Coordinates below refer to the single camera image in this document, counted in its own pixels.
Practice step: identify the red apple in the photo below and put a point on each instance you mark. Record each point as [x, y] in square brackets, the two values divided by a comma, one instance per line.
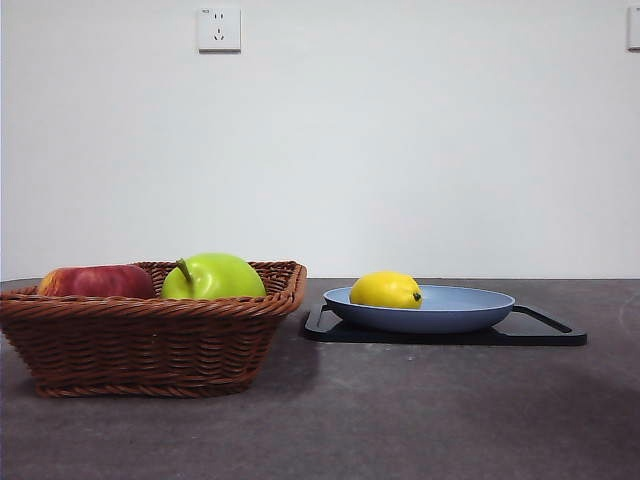
[97, 282]

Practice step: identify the brown woven wicker basket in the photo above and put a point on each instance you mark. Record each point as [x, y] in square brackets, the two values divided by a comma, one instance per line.
[145, 345]

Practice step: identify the green apple with stem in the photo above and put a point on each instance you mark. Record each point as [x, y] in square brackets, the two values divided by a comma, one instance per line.
[221, 277]

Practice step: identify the black flat tray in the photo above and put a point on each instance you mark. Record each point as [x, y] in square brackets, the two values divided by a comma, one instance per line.
[531, 335]

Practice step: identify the yellow lemon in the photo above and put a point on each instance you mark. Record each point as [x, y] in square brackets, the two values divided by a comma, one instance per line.
[384, 289]

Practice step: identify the blue round plate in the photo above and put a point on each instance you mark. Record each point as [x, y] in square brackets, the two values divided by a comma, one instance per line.
[421, 317]

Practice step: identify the white wall power socket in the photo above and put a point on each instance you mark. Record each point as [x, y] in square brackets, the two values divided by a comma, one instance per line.
[634, 28]
[219, 29]

